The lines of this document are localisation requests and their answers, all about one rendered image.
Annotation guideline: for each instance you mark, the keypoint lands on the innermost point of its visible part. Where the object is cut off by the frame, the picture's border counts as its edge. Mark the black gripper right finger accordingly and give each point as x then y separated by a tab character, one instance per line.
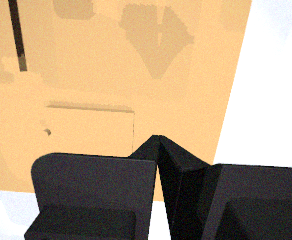
196	193

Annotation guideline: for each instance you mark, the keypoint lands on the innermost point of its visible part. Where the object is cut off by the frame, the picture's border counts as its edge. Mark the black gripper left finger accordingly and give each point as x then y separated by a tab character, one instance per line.
97	181

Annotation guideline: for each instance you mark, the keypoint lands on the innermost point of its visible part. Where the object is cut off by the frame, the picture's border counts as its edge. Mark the tan puzzle board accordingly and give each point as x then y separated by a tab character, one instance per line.
100	77

